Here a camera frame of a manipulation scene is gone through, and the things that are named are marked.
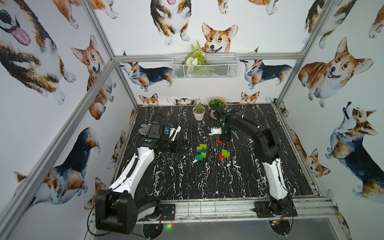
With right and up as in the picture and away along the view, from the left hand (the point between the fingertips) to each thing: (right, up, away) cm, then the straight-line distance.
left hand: (185, 143), depth 80 cm
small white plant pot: (+7, +18, +26) cm, 33 cm away
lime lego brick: (+10, -5, +16) cm, 19 cm away
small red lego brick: (+20, -1, +15) cm, 25 cm away
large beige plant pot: (+19, +25, +26) cm, 41 cm away
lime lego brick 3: (+24, -7, +17) cm, 30 cm away
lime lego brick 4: (+23, -8, +10) cm, 26 cm away
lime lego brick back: (+7, -6, +14) cm, 16 cm away
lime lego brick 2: (+10, -9, +12) cm, 18 cm away
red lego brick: (+20, -10, +12) cm, 26 cm away
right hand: (+23, +4, +16) cm, 28 cm away
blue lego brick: (+8, -7, +13) cm, 17 cm away
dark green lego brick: (+7, -11, +11) cm, 17 cm away
